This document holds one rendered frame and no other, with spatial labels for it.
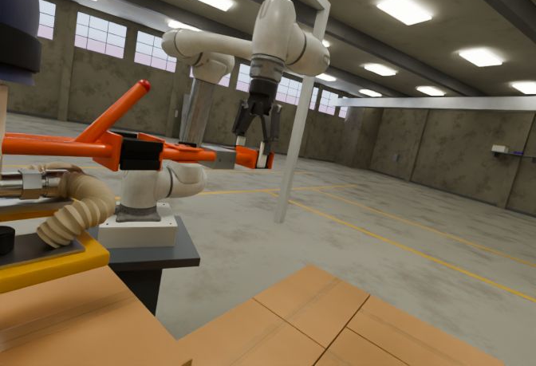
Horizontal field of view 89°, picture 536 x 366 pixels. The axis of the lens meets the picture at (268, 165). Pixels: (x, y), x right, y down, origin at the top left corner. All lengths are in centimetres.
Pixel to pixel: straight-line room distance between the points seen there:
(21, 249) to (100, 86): 1406
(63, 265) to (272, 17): 65
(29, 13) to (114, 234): 99
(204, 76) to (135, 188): 57
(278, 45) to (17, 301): 76
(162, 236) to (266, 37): 93
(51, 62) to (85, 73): 118
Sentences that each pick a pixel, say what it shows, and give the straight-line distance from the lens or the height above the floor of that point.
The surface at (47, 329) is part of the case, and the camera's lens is 64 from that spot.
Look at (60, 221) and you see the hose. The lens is 42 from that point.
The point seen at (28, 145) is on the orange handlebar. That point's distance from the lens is 47.
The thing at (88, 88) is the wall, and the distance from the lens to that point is 1446.
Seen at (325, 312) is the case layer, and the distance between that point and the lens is 152.
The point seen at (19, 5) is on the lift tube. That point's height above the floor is 142.
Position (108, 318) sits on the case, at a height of 95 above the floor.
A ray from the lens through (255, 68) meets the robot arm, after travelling 75.
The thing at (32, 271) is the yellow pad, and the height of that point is 115.
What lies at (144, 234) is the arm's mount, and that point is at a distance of 130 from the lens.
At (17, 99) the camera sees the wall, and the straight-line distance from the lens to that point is 1487.
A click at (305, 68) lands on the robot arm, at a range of 86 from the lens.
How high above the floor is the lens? 134
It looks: 7 degrees down
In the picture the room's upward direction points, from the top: 11 degrees clockwise
